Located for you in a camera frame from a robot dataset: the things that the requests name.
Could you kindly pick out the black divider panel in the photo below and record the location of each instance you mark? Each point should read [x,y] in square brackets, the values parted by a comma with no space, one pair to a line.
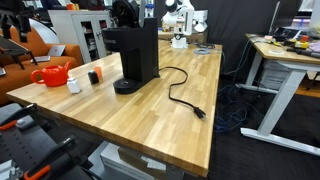
[233,30]

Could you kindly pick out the orange items on cabinet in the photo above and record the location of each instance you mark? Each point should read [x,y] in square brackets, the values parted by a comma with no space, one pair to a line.
[71,6]

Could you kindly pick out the red ceramic kettle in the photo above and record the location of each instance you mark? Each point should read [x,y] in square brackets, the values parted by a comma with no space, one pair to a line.
[53,76]

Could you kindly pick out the yellow tool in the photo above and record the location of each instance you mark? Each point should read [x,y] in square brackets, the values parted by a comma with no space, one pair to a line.
[301,44]

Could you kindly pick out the grey table frame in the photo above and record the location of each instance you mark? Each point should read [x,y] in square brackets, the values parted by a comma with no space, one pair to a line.
[173,173]

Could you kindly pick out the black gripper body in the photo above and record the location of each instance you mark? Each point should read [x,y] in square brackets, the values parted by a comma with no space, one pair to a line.
[15,14]

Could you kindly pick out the white tape roll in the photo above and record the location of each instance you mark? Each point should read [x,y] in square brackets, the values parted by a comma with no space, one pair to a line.
[276,52]

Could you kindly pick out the white curved panel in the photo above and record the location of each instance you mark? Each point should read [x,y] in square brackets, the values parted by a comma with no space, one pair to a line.
[41,28]

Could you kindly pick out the white glass door cabinet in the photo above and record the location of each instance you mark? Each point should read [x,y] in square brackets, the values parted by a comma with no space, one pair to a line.
[66,30]

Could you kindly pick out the black equipment stand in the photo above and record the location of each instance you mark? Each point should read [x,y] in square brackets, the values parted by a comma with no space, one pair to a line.
[20,146]

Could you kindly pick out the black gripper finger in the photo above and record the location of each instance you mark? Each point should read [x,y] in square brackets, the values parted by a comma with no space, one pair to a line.
[25,28]
[5,30]

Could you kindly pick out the small orange cup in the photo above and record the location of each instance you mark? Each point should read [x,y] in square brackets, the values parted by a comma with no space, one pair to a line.
[98,71]

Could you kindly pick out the flat white box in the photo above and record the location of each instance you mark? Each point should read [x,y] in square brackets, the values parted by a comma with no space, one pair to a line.
[201,15]
[201,26]

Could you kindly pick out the silver laptop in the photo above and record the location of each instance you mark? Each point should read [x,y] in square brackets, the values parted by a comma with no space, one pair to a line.
[55,50]

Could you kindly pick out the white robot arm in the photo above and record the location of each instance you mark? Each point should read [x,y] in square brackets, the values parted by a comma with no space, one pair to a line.
[181,20]

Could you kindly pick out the grey box under desk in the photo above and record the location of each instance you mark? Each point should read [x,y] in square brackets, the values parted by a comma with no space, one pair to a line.
[275,76]

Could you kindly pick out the black pod coffee machine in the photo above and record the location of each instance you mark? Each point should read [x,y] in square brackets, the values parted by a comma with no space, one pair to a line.
[140,56]

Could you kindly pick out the black monitor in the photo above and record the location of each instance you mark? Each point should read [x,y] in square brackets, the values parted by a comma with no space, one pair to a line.
[286,13]

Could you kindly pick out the wooden desk white frame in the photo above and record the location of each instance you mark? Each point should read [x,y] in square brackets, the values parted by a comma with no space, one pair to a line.
[283,93]

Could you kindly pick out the long black tool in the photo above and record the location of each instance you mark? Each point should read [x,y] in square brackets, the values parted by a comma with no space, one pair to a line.
[306,53]

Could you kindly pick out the white coffee pod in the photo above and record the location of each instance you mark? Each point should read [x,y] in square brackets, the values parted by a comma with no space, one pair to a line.
[73,86]

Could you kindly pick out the white carton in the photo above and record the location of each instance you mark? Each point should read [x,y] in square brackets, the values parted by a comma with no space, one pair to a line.
[116,163]

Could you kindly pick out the black coffee pod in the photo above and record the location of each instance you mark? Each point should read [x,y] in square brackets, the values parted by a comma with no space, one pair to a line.
[93,77]

